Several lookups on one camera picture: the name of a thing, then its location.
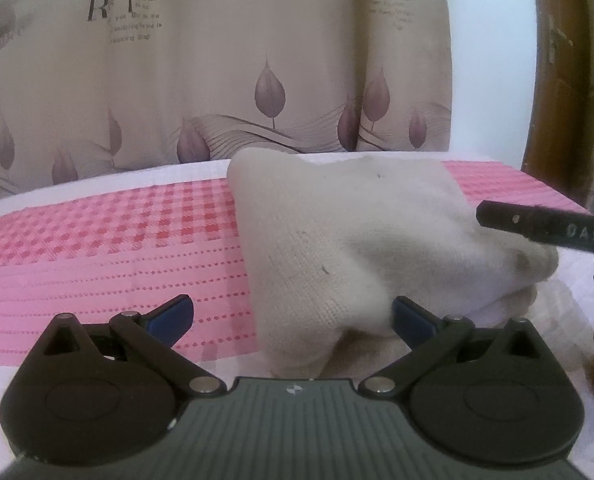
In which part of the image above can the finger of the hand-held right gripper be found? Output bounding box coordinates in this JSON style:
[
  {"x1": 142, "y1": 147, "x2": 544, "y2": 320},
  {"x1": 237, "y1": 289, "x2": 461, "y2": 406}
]
[{"x1": 476, "y1": 199, "x2": 594, "y2": 264}]

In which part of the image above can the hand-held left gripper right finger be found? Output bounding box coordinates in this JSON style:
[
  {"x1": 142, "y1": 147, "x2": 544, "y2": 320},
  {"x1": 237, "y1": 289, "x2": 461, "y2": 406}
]
[{"x1": 358, "y1": 296, "x2": 558, "y2": 401}]

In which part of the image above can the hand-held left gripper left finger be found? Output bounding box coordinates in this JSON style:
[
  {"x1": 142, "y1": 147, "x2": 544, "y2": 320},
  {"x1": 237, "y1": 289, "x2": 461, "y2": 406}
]
[{"x1": 30, "y1": 294, "x2": 228, "y2": 401}]

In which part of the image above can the small beige knit garment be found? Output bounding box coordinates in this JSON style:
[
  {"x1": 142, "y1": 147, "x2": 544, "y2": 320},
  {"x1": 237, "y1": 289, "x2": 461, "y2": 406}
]
[{"x1": 226, "y1": 152, "x2": 561, "y2": 382}]

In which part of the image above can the pink checked bed sheet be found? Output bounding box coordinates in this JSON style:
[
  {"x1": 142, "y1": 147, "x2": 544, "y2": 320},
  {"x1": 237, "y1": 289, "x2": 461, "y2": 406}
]
[{"x1": 0, "y1": 157, "x2": 594, "y2": 480}]

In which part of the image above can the brown wooden door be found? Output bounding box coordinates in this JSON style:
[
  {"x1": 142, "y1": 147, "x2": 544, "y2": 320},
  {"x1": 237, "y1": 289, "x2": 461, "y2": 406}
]
[{"x1": 520, "y1": 0, "x2": 594, "y2": 221}]

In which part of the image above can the beige leaf print curtain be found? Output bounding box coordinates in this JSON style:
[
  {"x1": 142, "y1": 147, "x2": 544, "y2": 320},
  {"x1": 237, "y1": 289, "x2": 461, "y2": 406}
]
[{"x1": 0, "y1": 0, "x2": 454, "y2": 207}]

